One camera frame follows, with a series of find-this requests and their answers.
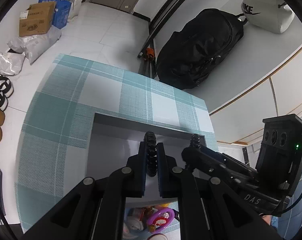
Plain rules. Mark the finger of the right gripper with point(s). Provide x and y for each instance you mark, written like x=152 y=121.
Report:
x=203 y=159

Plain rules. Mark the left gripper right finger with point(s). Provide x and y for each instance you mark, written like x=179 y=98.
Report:
x=208 y=208

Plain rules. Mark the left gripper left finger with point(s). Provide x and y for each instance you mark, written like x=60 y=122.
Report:
x=94 y=209

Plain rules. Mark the purple bangle with charm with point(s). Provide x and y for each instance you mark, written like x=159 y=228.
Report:
x=161 y=218

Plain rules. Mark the white pink bangle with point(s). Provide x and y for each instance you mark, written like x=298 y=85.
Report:
x=158 y=236

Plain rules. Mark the grey cardboard jewelry box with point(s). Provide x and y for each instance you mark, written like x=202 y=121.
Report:
x=113 y=140

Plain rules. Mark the teal plaid tablecloth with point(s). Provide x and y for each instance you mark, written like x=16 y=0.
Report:
x=53 y=147

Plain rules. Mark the black backpack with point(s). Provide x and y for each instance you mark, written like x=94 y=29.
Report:
x=190 y=55

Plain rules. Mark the orange black tool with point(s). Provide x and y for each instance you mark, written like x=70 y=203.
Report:
x=149 y=54

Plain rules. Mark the white Nike bag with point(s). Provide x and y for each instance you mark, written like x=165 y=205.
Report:
x=272 y=15

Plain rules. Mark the silver plastic mailer bag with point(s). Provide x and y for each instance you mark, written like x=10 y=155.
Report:
x=11 y=63

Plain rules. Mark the grey plastic mailer bag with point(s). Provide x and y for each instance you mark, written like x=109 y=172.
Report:
x=35 y=45

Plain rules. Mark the brown cardboard box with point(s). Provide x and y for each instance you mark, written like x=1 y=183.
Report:
x=37 y=19

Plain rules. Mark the blue cardboard box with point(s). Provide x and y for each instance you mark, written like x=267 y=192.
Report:
x=62 y=9

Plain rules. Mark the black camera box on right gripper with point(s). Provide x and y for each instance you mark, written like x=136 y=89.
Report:
x=279 y=164

